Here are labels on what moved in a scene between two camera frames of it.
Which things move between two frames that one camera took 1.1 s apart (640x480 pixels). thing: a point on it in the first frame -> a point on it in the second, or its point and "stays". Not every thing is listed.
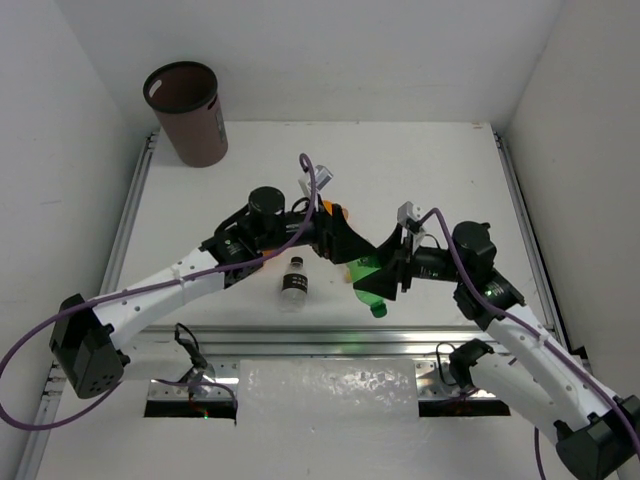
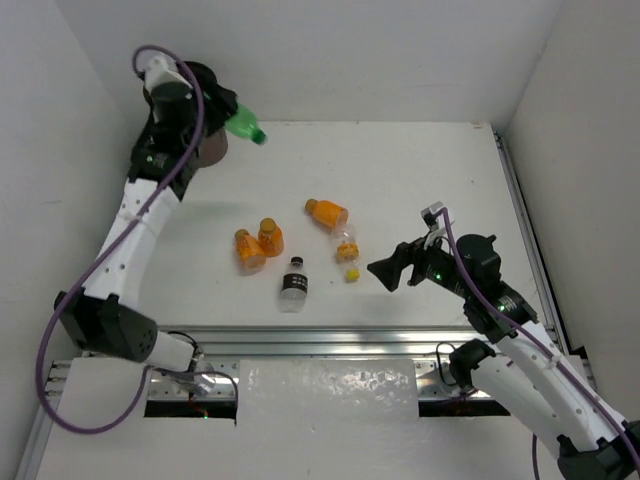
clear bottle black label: x=294 y=291 stays
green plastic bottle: x=358 y=270 -> x=244 y=123
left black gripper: x=326 y=234 -> x=220 y=106
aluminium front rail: x=385 y=342 stays
